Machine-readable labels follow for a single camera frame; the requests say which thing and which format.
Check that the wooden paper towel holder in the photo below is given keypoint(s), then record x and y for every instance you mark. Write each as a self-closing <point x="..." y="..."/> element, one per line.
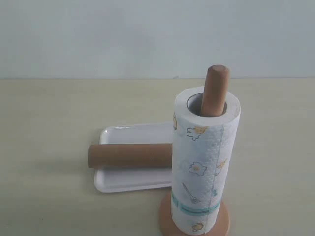
<point x="213" y="104"/>

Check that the white printed paper towel roll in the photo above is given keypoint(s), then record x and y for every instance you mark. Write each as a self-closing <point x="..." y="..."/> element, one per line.
<point x="201" y="152"/>

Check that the brown cardboard tube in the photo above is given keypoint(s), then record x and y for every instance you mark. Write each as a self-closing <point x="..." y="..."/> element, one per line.
<point x="130" y="155"/>

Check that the white rectangular plastic tray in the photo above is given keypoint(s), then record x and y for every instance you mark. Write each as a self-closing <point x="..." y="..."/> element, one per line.
<point x="110" y="180"/>

